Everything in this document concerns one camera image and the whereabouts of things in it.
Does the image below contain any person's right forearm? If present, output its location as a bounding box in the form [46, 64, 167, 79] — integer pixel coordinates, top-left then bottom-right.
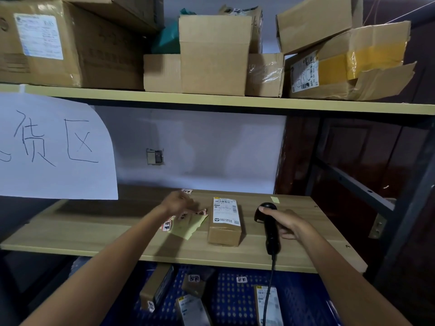
[299, 225, 413, 326]

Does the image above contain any plain brown cardboard box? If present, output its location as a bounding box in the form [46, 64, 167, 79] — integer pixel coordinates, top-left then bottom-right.
[10, 0, 166, 34]

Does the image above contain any flat parcel with white label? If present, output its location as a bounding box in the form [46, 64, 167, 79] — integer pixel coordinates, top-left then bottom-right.
[254, 285, 285, 326]

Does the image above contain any person's right hand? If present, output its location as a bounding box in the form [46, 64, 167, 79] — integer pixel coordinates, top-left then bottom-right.
[258, 206, 318, 241]

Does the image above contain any tilted brown cardboard box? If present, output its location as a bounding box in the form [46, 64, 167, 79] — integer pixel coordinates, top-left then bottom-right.
[275, 0, 364, 55]

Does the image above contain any dark metal shelf frame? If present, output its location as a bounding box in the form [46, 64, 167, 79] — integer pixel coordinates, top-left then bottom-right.
[304, 113, 435, 289]

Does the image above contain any small brown stickered parcel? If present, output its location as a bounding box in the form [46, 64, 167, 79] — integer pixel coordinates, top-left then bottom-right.
[181, 272, 208, 298]

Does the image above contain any black scanner cable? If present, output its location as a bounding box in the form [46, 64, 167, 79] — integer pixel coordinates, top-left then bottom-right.
[262, 254, 277, 326]

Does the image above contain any person's left hand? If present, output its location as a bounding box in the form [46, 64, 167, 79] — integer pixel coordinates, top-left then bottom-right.
[159, 191, 202, 218]

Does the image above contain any small cardboard box with label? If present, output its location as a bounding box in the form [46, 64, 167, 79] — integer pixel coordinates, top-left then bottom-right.
[219, 5, 264, 54]

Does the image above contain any narrow brown cardboard parcel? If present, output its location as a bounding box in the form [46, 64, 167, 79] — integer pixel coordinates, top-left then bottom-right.
[140, 264, 176, 313]

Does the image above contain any blue plastic crate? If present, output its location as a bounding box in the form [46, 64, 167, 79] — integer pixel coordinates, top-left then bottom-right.
[131, 262, 344, 326]

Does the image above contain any open cardboard box with flaps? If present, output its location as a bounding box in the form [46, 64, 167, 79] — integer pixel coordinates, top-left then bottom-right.
[143, 15, 285, 98]

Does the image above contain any white handwritten paper sign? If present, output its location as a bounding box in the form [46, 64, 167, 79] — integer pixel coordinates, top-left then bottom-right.
[0, 92, 119, 201]

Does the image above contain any grey parcel with white label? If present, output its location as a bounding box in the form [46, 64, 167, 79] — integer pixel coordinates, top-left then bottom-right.
[175, 295, 212, 326]

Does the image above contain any large labelled cardboard box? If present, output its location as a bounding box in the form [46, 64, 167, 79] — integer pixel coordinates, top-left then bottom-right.
[0, 0, 147, 91]

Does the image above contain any yellow paper sheet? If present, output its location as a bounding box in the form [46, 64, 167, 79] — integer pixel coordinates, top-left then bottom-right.
[170, 213, 208, 240]

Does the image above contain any crushed box with yellow tape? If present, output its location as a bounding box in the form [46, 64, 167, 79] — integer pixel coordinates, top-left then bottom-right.
[285, 20, 417, 101]

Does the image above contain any small labelled cardboard parcel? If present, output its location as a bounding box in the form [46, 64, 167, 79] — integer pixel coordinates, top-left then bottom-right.
[207, 197, 243, 247]

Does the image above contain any person's left forearm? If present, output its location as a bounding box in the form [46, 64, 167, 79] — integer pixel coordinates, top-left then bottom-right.
[20, 204, 172, 326]

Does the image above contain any wall socket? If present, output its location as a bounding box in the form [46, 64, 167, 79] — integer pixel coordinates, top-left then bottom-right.
[146, 148, 165, 165]

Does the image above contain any teal plastic bag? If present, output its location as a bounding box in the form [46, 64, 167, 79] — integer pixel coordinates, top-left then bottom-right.
[151, 8, 198, 55]

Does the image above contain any black barcode scanner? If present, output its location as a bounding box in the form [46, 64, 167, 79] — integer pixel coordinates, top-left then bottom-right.
[254, 202, 282, 256]

